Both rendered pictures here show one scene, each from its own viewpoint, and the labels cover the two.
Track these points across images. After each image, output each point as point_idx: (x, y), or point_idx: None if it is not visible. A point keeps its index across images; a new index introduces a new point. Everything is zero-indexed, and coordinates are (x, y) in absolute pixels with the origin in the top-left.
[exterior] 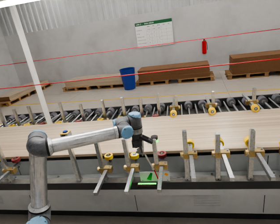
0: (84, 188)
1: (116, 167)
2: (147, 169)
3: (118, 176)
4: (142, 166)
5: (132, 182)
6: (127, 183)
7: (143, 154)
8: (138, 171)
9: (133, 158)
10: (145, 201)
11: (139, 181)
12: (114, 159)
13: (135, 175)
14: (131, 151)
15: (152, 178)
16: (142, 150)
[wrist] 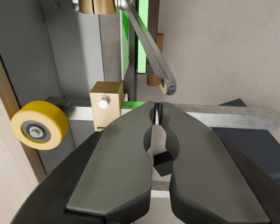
0: None
1: (63, 145)
2: (42, 44)
3: (82, 129)
4: (37, 65)
5: (134, 91)
6: (232, 123)
7: (173, 107)
8: (55, 76)
9: (67, 126)
10: None
11: (127, 69)
12: (48, 170)
13: (73, 82)
14: (15, 144)
15: (126, 14)
16: (272, 186)
